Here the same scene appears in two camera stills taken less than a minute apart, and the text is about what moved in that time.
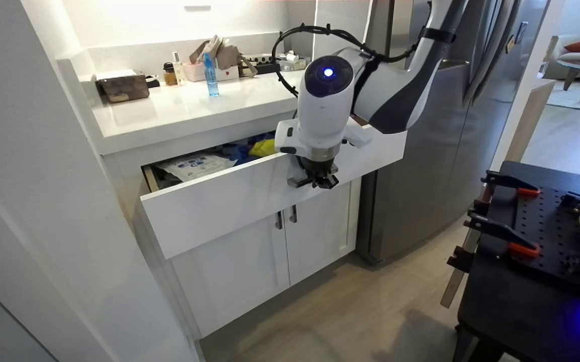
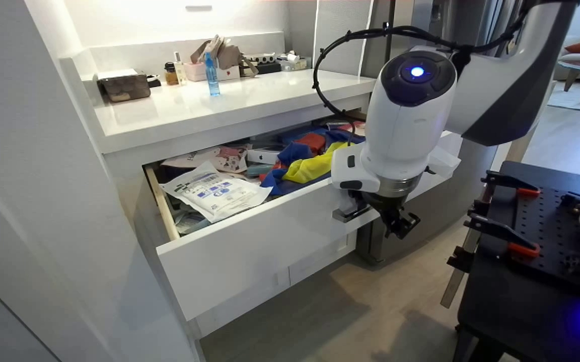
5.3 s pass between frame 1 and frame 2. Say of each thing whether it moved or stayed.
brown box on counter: stayed
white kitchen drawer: moved
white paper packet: moved
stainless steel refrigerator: stayed
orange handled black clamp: stayed
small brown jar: stayed
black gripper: moved
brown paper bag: stayed
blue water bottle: stayed
